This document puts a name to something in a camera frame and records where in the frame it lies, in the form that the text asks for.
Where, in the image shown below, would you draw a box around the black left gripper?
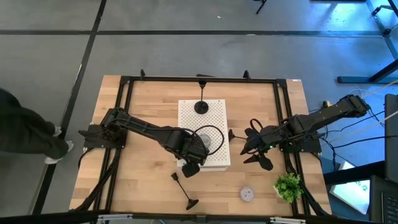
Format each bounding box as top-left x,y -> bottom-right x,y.
160,127 -> 210,179

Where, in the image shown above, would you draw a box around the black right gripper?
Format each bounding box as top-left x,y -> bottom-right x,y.
239,126 -> 283,172

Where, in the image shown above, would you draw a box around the grey patterned round candle holder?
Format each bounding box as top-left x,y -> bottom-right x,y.
198,133 -> 213,149

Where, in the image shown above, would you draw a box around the white patterned round candle holder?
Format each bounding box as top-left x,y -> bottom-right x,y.
239,186 -> 255,202

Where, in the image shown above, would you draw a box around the tall black candlestick holder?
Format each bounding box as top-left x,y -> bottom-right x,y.
170,172 -> 200,211
193,78 -> 210,115

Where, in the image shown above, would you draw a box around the small green potted plant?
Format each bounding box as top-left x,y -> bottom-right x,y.
272,172 -> 304,203

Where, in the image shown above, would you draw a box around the white perforated metal shelf riser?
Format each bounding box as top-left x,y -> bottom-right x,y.
177,98 -> 231,172

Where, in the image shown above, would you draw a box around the tablet with bright screen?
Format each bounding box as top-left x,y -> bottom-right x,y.
328,179 -> 371,215

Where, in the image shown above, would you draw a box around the blue desk foot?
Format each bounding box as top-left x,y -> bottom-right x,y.
337,58 -> 398,85

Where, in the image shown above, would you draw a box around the black laptop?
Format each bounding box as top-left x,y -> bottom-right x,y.
369,175 -> 398,224

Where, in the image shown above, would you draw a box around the black monitor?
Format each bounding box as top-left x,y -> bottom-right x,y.
384,93 -> 398,184

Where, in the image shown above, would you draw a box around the black tripod leg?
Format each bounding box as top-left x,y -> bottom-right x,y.
253,0 -> 269,15

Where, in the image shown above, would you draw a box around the person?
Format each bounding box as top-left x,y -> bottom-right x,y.
0,88 -> 75,165

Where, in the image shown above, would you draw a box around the black left wrist cable loop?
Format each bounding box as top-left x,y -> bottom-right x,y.
185,124 -> 226,156

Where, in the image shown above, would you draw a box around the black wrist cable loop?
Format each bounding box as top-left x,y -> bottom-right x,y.
249,118 -> 264,134
185,124 -> 226,156

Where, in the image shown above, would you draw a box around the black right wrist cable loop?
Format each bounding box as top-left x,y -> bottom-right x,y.
249,118 -> 264,134

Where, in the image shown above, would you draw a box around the black aluminium table frame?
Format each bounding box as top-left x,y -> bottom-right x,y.
74,68 -> 332,218

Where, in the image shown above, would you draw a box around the black floor cable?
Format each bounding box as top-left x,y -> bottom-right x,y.
320,134 -> 398,150

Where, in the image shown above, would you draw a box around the pale cord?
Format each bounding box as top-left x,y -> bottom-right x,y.
360,79 -> 398,99

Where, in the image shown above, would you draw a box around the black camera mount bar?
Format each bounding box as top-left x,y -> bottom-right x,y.
0,210 -> 398,224

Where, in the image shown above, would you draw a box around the grey metal desk frame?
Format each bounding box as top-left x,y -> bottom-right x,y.
366,0 -> 398,60

